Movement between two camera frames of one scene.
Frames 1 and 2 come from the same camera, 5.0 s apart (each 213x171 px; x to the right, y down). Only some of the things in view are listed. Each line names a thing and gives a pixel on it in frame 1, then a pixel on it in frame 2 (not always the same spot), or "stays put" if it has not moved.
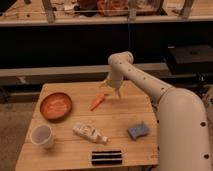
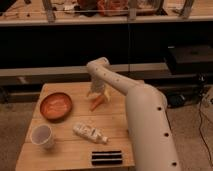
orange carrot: (99, 99) stays put
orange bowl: (56, 106) stays put
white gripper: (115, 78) -> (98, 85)
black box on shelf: (190, 59) stays put
